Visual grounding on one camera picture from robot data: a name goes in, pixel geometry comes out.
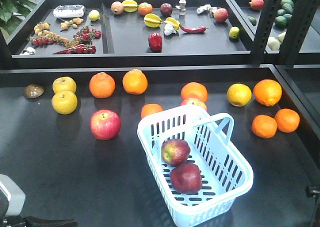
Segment white packaged tray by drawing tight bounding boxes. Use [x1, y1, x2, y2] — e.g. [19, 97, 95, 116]
[53, 4, 86, 19]

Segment yellow citrus fruit right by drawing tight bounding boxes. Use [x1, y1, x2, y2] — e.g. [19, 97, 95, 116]
[227, 83, 252, 107]

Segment small orange behind basket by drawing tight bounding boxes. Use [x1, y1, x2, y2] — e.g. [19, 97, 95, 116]
[140, 103, 163, 119]

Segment red pomegranate middle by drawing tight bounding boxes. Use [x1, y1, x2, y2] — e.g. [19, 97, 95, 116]
[213, 8, 229, 23]

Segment black steel shelf post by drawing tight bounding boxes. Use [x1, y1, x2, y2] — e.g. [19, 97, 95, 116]
[250, 0, 281, 67]

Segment red bell pepper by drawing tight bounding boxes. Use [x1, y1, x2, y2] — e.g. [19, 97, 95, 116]
[148, 32, 163, 52]

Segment small orange middle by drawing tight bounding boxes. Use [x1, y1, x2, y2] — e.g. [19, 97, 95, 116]
[251, 114, 278, 139]

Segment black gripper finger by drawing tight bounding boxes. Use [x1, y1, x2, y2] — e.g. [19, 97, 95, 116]
[23, 216, 78, 227]

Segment brown mushroom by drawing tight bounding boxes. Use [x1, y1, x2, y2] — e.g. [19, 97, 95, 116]
[24, 83, 45, 99]

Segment light blue plastic basket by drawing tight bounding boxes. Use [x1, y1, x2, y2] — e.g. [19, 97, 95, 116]
[137, 104, 254, 227]

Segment pale pear upper tray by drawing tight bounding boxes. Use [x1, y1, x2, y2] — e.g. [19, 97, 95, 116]
[267, 36, 281, 51]

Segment potted green plant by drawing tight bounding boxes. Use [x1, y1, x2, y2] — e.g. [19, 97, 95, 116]
[0, 0, 37, 35]

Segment yellow starfruit front left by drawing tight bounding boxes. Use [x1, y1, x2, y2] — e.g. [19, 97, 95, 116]
[143, 13, 162, 28]

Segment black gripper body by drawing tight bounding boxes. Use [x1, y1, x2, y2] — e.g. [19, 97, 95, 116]
[305, 185, 320, 227]

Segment yellow starfruit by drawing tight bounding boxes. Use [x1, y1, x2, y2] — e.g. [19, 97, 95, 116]
[122, 0, 138, 13]
[143, 13, 162, 28]
[164, 17, 180, 31]

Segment orange back right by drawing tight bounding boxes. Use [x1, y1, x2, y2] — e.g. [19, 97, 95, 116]
[122, 69, 148, 95]

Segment orange back left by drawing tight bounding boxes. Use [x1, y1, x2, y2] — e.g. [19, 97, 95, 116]
[89, 72, 116, 99]

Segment white garlic bulb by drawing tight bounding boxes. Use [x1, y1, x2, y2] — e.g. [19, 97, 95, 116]
[163, 23, 177, 36]

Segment yellow starfruit back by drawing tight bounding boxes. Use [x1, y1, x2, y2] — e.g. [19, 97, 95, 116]
[122, 0, 138, 13]

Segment pile of green avocados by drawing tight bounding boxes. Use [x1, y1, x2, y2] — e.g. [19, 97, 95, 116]
[246, 0, 295, 29]

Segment red apple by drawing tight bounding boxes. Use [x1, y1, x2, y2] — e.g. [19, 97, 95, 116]
[180, 97, 208, 111]
[90, 109, 121, 140]
[161, 138, 191, 167]
[170, 162, 203, 194]

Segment white mushroom pieces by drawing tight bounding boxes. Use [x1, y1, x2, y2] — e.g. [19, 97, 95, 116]
[196, 4, 218, 17]

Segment red peach upper tray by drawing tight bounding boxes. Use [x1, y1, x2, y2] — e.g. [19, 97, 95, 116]
[249, 0, 264, 11]

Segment orange front right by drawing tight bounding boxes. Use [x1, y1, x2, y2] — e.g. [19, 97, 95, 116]
[253, 79, 282, 107]

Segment white garlic cloves left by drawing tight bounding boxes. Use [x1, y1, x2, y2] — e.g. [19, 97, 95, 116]
[20, 47, 36, 55]

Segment small yellow lemon back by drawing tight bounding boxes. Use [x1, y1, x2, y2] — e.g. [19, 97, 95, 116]
[88, 9, 100, 22]

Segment yellow starfruit front right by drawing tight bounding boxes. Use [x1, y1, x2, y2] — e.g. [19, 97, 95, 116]
[164, 17, 180, 31]

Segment orange behind apple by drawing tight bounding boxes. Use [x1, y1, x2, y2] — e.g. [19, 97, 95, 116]
[180, 82, 209, 103]

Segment small orange right pair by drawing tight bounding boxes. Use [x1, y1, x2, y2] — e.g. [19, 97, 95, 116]
[274, 108, 300, 133]

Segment cherry tomatoes and chilies pile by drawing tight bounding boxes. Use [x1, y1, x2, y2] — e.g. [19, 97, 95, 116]
[28, 17, 102, 55]

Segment red chili pepper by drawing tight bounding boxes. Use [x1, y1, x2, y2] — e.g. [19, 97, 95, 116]
[179, 24, 207, 34]

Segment red apple front bottom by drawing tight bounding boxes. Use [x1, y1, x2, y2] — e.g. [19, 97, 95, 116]
[161, 138, 191, 167]

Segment small yellow-green lime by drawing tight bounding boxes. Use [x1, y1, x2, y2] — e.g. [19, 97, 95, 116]
[228, 26, 240, 40]

